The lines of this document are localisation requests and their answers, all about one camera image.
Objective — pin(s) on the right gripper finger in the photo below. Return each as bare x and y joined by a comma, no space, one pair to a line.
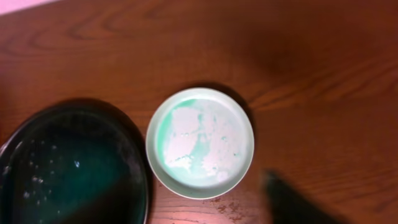
287,206

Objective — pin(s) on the round dark green tray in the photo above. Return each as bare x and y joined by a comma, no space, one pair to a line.
74,164

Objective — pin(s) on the pale green plate top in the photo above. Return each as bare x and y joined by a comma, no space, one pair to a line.
200,143

